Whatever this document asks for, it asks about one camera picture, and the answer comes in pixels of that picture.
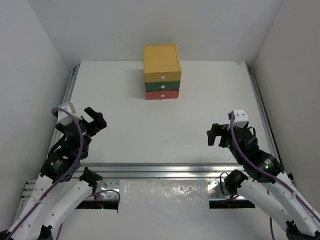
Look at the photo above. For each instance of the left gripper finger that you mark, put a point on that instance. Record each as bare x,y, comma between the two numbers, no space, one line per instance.
96,116
98,124

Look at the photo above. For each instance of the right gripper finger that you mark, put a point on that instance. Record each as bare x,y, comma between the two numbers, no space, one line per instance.
219,127
211,136

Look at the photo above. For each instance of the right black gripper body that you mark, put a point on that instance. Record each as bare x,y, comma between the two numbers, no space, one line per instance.
228,140

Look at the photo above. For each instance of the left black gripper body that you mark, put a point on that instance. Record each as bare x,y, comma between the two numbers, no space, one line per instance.
88,125

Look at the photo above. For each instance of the green drawer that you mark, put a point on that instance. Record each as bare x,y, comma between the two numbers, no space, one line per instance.
162,86

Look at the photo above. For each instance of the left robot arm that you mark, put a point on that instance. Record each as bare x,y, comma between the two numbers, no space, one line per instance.
46,209

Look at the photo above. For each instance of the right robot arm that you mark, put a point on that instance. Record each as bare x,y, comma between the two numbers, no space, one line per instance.
264,183

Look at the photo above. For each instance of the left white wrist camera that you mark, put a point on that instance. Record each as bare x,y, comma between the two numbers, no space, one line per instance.
65,113

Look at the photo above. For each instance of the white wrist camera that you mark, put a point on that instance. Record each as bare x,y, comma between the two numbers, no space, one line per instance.
65,113
239,118

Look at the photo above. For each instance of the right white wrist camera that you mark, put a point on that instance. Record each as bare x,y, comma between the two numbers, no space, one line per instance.
239,118

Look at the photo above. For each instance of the aluminium frame rail front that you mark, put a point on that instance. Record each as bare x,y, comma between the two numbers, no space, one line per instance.
159,171

